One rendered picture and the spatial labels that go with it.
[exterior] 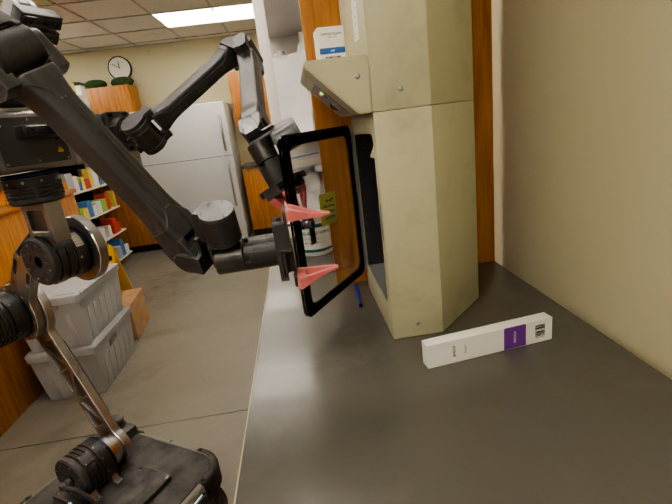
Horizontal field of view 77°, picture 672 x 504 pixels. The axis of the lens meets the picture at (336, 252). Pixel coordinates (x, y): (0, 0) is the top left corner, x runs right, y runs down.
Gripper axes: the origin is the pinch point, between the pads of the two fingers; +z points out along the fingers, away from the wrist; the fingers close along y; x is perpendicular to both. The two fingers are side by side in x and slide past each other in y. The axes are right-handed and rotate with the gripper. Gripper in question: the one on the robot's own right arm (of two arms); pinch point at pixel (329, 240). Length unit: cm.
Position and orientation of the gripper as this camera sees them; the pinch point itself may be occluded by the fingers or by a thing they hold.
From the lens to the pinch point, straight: 74.4
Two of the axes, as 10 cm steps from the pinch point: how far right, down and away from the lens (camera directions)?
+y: -1.4, -9.5, -2.8
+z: 9.9, -1.6, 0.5
